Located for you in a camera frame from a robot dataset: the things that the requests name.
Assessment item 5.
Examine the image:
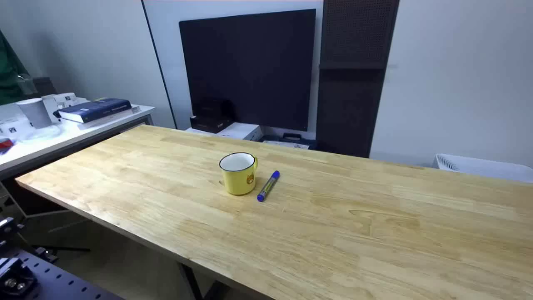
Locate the blue marker pen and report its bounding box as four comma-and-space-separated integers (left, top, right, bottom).
255, 169, 282, 204

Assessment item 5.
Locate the white and black flat device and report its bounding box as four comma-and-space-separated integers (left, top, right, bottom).
262, 132, 313, 152

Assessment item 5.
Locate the yellow enamel mug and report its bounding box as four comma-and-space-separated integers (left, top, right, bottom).
217, 150, 260, 197

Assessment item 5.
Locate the black box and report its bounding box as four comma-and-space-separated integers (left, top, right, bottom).
188, 97, 235, 135

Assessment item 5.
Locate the black monitor screen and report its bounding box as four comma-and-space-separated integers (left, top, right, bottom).
178, 7, 318, 134

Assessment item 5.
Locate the dark brown cabinet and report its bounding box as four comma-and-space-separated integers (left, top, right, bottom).
315, 0, 402, 160

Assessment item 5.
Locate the black table leg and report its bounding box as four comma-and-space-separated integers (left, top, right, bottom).
178, 262, 225, 300

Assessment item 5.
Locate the dark blue book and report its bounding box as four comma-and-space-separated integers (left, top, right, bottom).
54, 97, 135, 125

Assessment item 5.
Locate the white plastic bin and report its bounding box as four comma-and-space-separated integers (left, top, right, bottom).
433, 152, 533, 185

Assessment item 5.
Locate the white side table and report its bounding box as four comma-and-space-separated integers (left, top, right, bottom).
0, 102, 157, 180

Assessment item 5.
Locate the green object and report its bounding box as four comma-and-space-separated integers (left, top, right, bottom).
0, 30, 30, 107

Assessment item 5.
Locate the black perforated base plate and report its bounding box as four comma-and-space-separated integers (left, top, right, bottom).
0, 249, 125, 300

